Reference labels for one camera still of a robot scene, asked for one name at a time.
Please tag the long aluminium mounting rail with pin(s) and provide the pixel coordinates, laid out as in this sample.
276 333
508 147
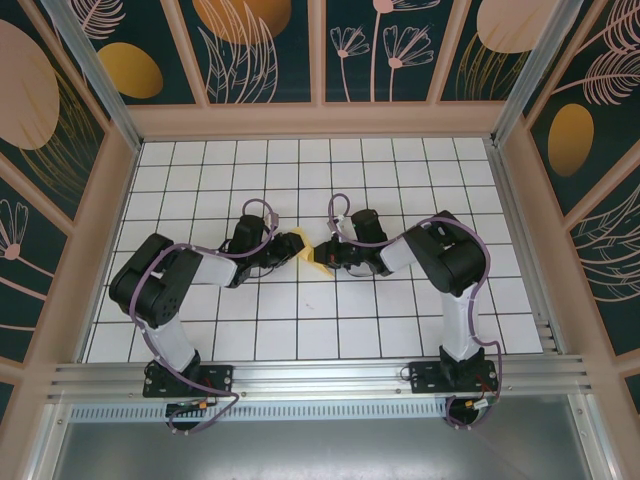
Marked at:
320 375

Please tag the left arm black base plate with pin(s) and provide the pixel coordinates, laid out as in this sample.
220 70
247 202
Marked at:
220 377

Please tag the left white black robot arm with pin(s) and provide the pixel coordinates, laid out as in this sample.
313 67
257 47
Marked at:
150 290

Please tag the aluminium side rail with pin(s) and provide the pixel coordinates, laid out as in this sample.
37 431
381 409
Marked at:
501 172

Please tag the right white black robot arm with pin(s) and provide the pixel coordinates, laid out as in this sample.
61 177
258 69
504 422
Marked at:
450 260

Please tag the yellow cloth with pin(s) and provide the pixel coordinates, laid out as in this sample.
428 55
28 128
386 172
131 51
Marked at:
307 262

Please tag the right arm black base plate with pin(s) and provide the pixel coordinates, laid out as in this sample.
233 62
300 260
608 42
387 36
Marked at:
425 377

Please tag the grey sheet metal panel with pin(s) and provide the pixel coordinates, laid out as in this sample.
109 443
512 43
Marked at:
320 450

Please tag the aluminium frame post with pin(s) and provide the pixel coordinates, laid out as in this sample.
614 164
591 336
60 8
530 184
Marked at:
104 85
536 70

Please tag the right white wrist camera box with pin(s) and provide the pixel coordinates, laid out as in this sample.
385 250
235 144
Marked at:
341 225

